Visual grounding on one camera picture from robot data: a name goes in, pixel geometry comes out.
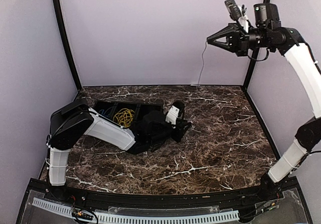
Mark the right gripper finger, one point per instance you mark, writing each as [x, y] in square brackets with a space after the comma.
[222, 33]
[223, 45]

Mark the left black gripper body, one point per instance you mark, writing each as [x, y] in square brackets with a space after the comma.
[177, 137]

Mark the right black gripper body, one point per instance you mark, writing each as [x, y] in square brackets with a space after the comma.
[242, 43]

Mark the black three-compartment bin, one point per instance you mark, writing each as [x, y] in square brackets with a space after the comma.
[125, 114]

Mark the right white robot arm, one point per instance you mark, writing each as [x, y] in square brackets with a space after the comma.
[268, 33]

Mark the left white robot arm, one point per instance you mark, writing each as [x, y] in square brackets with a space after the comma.
[132, 127]

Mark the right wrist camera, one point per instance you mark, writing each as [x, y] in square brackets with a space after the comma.
[238, 14]

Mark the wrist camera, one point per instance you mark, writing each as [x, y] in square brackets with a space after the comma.
[175, 112]
[238, 14]

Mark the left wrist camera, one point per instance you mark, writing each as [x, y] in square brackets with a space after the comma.
[175, 112]

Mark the black front rail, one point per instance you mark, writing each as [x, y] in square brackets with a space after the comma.
[104, 200]

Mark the left black frame post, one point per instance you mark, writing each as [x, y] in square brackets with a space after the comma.
[65, 43]

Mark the white slotted cable duct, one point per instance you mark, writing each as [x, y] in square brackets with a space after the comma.
[136, 216]

